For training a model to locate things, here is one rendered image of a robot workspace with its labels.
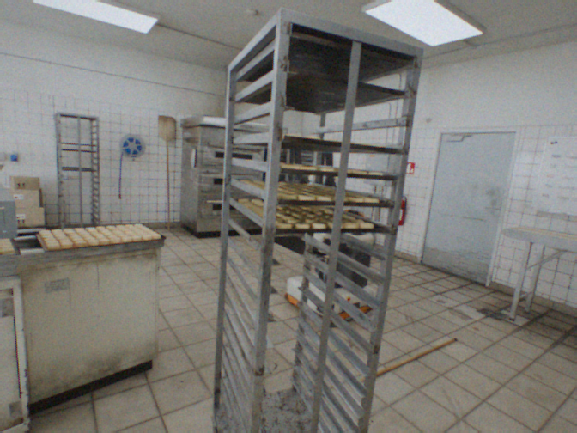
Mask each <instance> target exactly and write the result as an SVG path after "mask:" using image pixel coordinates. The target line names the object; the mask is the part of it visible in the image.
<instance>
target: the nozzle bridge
mask: <svg viewBox="0 0 577 433"><path fill-rule="evenodd" d="M17 237H18V231H17V217H16V203H15V199H14V198H13V197H12V196H11V194H10V193H9V192H8V191H7V189H6V188H4V187H3V185H2V183H1V182H0V239H10V238H17Z"/></svg>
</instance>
